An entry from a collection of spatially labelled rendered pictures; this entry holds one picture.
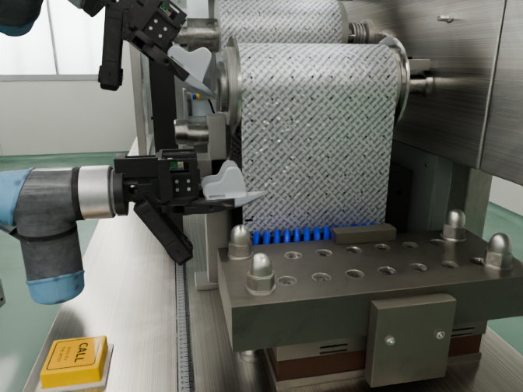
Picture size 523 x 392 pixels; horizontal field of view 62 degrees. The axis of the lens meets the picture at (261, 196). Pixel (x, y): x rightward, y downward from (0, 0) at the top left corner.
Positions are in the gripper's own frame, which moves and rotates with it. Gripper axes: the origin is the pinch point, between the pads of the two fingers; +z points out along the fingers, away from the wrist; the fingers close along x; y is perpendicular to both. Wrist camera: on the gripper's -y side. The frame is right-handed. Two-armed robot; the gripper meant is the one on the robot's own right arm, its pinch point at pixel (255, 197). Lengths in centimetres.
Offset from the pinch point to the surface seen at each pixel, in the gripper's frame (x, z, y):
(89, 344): -8.5, -24.3, -16.6
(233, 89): 0.3, -3.0, 15.9
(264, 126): -0.2, 1.3, 10.7
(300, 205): -0.3, 7.0, -1.8
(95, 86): 556, -112, -16
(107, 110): 556, -101, -46
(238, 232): -8.0, -3.8, -2.3
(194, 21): 29.0, -6.4, 26.9
